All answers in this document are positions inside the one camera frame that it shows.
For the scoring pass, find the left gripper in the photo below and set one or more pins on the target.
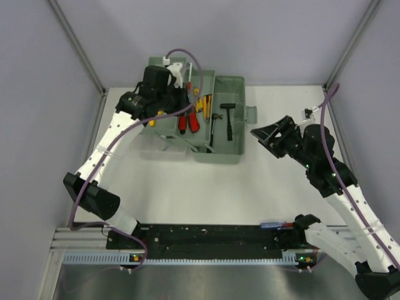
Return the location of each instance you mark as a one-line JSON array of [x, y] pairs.
[[182, 93]]

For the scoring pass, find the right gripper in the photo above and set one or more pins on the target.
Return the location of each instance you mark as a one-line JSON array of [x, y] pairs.
[[268, 134]]

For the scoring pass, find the blue screwdriver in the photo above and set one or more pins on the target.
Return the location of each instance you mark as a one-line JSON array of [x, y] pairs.
[[189, 81], [276, 225]]

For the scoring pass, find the red handled pliers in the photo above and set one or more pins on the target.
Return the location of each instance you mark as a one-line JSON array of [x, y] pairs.
[[188, 120]]

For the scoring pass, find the yellow black utility knife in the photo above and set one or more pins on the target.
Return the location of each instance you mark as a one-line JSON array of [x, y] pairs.
[[207, 100]]

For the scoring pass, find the small black handled hammer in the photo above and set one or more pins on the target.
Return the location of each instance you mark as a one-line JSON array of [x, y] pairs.
[[214, 118]]

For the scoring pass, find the green toolbox with clear lid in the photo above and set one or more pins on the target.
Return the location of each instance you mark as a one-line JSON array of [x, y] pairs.
[[164, 137]]

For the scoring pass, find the black rubber mallet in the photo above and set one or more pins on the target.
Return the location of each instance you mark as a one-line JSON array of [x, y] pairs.
[[228, 107]]

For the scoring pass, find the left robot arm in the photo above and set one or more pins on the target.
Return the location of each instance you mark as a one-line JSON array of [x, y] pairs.
[[88, 187]]

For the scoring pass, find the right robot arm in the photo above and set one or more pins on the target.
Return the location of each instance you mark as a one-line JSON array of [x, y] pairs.
[[374, 260]]

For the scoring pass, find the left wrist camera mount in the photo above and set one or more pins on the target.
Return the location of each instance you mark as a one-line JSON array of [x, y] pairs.
[[176, 72]]

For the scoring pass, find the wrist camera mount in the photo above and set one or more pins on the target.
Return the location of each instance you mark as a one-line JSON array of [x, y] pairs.
[[176, 72], [308, 115]]

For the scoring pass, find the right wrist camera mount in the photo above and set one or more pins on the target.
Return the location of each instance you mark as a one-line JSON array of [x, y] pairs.
[[308, 115]]

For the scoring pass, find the white cable duct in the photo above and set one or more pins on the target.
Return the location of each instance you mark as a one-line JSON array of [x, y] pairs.
[[102, 258]]

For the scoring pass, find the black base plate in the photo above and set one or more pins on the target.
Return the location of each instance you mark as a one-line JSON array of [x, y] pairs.
[[199, 241]]

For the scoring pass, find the aluminium frame rail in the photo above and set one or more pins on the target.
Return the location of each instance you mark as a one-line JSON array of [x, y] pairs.
[[93, 238]]

